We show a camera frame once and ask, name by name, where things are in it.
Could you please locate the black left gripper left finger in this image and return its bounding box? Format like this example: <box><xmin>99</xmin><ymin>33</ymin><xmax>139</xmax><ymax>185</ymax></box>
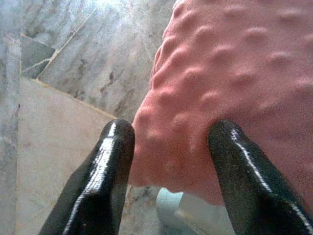
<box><xmin>39</xmin><ymin>118</ymin><xmax>135</xmax><ymax>235</ymax></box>

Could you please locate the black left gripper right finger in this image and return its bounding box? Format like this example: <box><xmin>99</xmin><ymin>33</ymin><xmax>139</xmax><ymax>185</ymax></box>
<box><xmin>207</xmin><ymin>119</ymin><xmax>313</xmax><ymax>235</ymax></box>

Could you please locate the pink dimpled pillow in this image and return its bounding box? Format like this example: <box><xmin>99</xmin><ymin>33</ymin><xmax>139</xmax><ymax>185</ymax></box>
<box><xmin>128</xmin><ymin>0</ymin><xmax>313</xmax><ymax>207</ymax></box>

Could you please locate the light blue child chair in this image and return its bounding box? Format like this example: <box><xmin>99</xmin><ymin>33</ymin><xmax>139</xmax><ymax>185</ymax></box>
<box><xmin>156</xmin><ymin>187</ymin><xmax>237</xmax><ymax>235</ymax></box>

